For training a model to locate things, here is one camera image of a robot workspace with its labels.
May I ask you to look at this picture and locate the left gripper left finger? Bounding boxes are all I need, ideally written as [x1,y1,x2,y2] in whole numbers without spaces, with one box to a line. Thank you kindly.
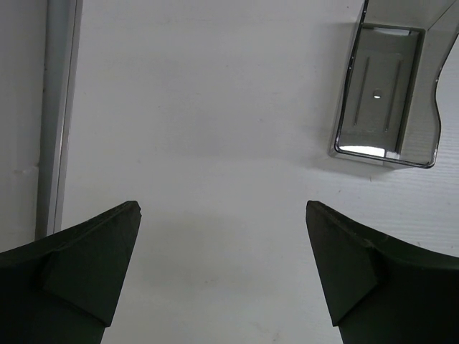
[1,201,141,343]

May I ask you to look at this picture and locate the aluminium left rail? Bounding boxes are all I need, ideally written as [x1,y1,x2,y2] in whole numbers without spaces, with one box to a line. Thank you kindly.
[35,0,83,239]

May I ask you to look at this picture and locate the smoky transparent plastic bin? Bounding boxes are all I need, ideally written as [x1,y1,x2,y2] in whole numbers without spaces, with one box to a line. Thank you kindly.
[329,1,458,169]

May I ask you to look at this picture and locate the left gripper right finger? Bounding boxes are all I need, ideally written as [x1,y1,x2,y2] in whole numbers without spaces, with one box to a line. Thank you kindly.
[306,201,458,343]

